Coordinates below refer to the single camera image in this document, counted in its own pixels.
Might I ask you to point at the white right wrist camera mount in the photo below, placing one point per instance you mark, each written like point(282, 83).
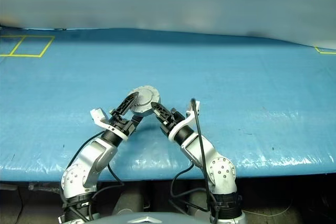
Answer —
point(189, 111)

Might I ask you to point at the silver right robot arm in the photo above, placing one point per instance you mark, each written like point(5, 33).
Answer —
point(223, 174)

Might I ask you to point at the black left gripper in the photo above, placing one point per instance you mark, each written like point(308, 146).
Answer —
point(122, 124)

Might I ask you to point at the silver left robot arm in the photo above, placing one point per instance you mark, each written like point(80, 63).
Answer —
point(86, 161)

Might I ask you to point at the dark rounded shape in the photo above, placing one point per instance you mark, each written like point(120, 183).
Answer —
point(195, 200)
point(128, 203)

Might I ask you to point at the silver motor lid with circuit board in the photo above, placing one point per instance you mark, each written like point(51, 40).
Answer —
point(144, 95)

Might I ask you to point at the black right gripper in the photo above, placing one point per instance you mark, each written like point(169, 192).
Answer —
point(174, 120)

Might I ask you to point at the grey robot torso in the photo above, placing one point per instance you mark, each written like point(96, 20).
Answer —
point(149, 220)

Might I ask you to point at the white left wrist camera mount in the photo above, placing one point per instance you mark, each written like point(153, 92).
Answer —
point(99, 120)

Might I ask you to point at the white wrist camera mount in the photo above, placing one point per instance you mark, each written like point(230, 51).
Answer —
point(99, 120)
point(189, 111)

